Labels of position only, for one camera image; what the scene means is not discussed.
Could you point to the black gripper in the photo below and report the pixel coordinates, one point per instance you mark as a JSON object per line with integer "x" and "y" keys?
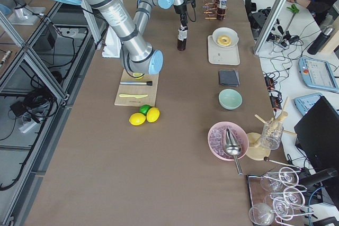
{"x": 181, "y": 9}

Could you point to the tea bottle white cap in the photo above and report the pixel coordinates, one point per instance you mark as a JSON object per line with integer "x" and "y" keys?
{"x": 182, "y": 37}

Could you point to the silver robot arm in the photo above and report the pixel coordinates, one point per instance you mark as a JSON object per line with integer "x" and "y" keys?
{"x": 137, "y": 55}
{"x": 144, "y": 8}

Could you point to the tea bottle front rack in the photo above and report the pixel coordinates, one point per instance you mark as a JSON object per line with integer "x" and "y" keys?
{"x": 221, "y": 9}

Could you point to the cream rectangular tray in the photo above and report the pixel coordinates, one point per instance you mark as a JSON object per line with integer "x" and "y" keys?
{"x": 222, "y": 56}

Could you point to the wine glass rack tray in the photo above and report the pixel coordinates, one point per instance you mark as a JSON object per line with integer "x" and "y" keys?
{"x": 276, "y": 197}

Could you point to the white round plate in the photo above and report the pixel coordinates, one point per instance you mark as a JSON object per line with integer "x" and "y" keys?
{"x": 225, "y": 31}

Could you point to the halved lemon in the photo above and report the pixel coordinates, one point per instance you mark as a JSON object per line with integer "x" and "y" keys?
{"x": 137, "y": 76}

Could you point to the folded grey cloth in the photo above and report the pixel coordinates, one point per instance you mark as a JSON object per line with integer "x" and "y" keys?
{"x": 229, "y": 78}

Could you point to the steel muddler black tip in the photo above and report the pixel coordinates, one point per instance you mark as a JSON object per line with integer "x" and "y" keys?
{"x": 136, "y": 83}

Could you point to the yellow plastic knife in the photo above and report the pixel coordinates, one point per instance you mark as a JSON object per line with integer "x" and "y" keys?
{"x": 133, "y": 96}

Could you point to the green bowl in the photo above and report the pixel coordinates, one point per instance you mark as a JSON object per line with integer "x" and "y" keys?
{"x": 230, "y": 99}

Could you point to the green lime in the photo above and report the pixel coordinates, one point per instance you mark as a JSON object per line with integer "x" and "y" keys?
{"x": 144, "y": 109}

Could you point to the whole lemon upper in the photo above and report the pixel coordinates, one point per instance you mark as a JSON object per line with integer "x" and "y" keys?
{"x": 153, "y": 114}

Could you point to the whole lemon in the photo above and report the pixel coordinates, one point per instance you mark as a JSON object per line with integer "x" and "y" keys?
{"x": 137, "y": 119}
{"x": 153, "y": 114}

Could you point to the whole lemon lower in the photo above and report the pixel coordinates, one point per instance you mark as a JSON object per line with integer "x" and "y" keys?
{"x": 137, "y": 119}

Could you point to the pink ice bowl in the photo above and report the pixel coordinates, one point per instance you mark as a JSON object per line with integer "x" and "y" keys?
{"x": 215, "y": 136}

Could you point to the black thermos bottle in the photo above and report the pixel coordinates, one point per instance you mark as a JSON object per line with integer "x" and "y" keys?
{"x": 320, "y": 40}

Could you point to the metal ice scoop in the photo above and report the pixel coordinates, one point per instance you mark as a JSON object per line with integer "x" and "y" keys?
{"x": 232, "y": 148}

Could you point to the blue teach pendant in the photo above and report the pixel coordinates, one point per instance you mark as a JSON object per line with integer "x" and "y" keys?
{"x": 317, "y": 74}
{"x": 304, "y": 103}

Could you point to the wooden stand with base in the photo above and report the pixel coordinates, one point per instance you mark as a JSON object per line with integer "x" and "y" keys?
{"x": 255, "y": 150}

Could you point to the glass jar on stand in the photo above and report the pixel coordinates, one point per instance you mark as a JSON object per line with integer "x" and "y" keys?
{"x": 271, "y": 134}

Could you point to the black laptop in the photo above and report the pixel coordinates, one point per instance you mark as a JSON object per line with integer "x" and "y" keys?
{"x": 317, "y": 135}

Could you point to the copper wire bottle rack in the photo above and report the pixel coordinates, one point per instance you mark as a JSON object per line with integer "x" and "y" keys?
{"x": 210, "y": 9}

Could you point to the glazed ring donut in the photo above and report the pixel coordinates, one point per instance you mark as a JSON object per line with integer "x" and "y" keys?
{"x": 224, "y": 40}

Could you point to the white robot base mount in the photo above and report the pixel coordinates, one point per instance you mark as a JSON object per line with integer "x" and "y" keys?
{"x": 112, "y": 45}

